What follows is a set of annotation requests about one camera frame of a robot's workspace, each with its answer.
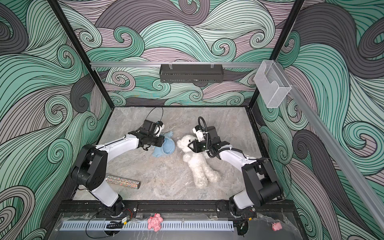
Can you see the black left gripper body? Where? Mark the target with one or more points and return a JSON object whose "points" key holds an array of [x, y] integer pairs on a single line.
{"points": [[155, 141]]}

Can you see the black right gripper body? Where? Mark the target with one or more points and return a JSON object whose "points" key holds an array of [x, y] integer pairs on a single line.
{"points": [[203, 146]]}

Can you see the light blue fleece hoodie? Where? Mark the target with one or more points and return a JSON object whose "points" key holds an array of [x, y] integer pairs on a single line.
{"points": [[167, 148]]}

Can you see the white plush teddy bear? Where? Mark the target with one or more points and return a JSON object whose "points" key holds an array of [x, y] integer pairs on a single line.
{"points": [[197, 162]]}

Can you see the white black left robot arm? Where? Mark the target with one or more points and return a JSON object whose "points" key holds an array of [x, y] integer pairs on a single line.
{"points": [[89, 169]]}

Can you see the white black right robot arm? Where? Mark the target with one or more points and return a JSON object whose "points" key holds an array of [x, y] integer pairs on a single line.
{"points": [[261, 182]]}

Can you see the glitter multicolour tube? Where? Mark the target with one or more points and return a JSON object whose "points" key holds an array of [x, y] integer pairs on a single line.
{"points": [[123, 182]]}

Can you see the pink plush toy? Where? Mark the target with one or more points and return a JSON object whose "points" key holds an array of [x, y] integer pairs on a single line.
{"points": [[154, 223]]}

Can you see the small pink toy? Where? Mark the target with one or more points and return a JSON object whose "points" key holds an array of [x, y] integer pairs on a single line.
{"points": [[277, 226]]}

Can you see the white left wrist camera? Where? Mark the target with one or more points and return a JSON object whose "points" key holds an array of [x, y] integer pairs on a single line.
{"points": [[152, 128]]}

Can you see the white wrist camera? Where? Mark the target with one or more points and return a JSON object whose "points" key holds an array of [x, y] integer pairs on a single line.
{"points": [[202, 133], [152, 128]]}

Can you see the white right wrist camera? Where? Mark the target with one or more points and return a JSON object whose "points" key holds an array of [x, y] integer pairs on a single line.
{"points": [[202, 133]]}

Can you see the black wall-mounted tray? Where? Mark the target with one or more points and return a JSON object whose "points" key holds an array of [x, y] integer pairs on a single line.
{"points": [[191, 74]]}

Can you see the clear acrylic wall bin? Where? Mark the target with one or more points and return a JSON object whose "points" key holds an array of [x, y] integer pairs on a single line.
{"points": [[272, 83]]}

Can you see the aluminium rail back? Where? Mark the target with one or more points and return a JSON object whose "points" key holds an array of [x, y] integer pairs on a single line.
{"points": [[139, 64]]}

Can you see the aluminium rail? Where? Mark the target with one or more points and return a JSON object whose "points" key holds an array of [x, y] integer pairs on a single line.
{"points": [[139, 64], [307, 103]]}

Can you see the white slotted cable duct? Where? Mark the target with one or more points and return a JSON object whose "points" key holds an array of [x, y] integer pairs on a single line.
{"points": [[143, 226]]}

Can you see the black left corner post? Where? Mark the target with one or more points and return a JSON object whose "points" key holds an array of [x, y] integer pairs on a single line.
{"points": [[80, 50]]}

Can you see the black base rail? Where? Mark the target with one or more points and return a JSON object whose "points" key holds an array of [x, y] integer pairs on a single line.
{"points": [[217, 207]]}

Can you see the black cage corner post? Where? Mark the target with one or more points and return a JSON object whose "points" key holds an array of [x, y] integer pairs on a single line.
{"points": [[287, 27]]}

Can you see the aluminium rail right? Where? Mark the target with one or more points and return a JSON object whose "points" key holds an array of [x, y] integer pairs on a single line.
{"points": [[307, 103]]}

